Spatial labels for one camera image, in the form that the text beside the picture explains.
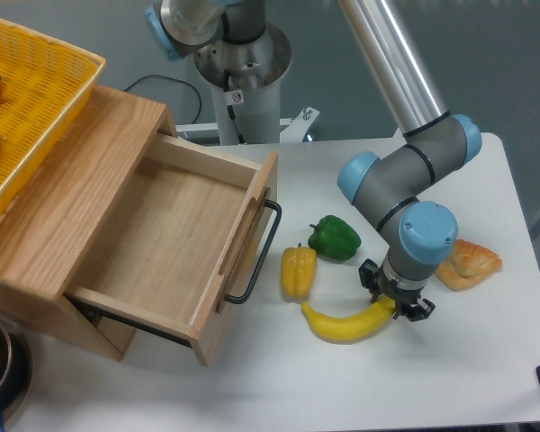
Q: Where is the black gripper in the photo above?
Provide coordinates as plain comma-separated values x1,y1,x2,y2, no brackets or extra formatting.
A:
358,258,436,321

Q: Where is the yellow banana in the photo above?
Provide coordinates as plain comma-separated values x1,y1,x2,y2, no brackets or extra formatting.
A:
301,297,395,343

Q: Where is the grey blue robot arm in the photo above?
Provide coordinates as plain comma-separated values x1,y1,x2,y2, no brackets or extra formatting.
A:
145,1,482,321

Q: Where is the golden pastry bread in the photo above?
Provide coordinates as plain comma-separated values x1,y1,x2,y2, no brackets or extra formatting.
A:
435,239,503,292

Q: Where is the green bell pepper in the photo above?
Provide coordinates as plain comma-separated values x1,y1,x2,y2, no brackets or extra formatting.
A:
308,215,362,262

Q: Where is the yellow bell pepper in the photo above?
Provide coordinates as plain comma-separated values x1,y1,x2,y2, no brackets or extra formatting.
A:
281,244,317,300

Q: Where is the open wooden drawer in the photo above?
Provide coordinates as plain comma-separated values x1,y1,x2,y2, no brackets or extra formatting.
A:
66,134,278,365

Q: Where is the wooden drawer cabinet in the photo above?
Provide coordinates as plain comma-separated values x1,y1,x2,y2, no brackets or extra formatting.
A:
0,85,176,360

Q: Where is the dark metal pot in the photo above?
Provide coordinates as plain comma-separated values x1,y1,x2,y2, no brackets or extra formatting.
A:
0,319,32,431

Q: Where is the yellow plastic basket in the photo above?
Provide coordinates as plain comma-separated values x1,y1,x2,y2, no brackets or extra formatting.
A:
0,18,106,217

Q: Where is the black metal drawer handle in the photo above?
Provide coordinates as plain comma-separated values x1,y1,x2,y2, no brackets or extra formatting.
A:
223,199,283,305

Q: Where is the white metal base bracket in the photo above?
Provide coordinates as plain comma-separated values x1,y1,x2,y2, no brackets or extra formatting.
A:
177,106,320,146

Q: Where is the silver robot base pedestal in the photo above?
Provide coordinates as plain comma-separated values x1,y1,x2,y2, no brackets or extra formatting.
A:
194,23,292,145

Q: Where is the black cable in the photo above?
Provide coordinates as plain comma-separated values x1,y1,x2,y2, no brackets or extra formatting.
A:
123,74,203,127

